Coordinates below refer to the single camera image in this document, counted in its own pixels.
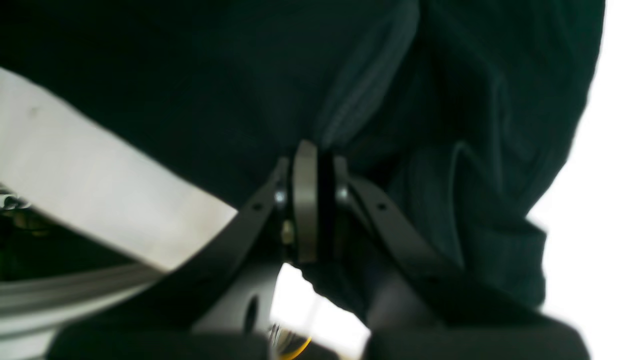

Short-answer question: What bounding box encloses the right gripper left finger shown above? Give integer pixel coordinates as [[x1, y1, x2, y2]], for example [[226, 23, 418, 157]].
[[47, 140, 319, 360]]

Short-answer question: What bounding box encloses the yellow floor cable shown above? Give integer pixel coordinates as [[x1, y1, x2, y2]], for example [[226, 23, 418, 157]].
[[280, 337, 313, 360]]

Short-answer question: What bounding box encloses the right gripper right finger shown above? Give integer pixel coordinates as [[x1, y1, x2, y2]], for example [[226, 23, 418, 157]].
[[320, 155, 590, 360]]

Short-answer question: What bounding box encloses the black T-shirt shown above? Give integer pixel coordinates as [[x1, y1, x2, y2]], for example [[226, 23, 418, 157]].
[[1, 0, 605, 309]]

